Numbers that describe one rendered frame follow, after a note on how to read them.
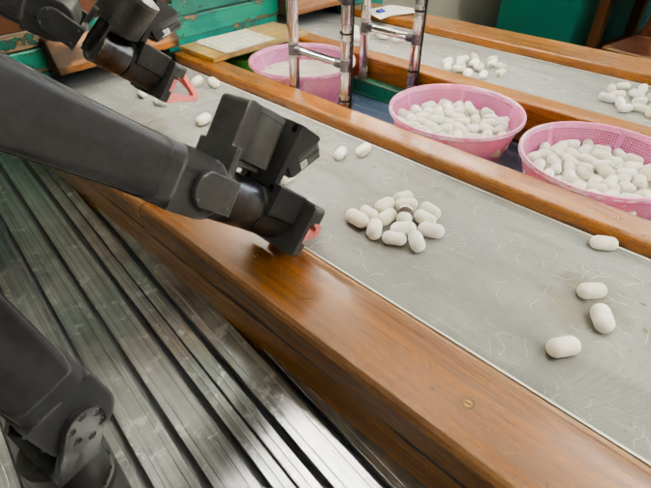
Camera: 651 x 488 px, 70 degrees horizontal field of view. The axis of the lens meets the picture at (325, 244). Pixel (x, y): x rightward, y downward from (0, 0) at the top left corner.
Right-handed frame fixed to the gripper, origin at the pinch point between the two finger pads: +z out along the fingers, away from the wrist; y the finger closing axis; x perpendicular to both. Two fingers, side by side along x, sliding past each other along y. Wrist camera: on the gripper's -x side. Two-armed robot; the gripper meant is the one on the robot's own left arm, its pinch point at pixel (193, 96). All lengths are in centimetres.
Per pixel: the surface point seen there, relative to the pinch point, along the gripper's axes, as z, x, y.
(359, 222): 2.4, 6.1, -42.3
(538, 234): 16, -4, -61
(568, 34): 245, -142, 27
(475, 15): 270, -155, 105
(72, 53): -5.6, 3.0, 36.4
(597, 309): 6, 2, -73
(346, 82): 20.3, -16.1, -14.6
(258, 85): 18.6, -9.0, 6.2
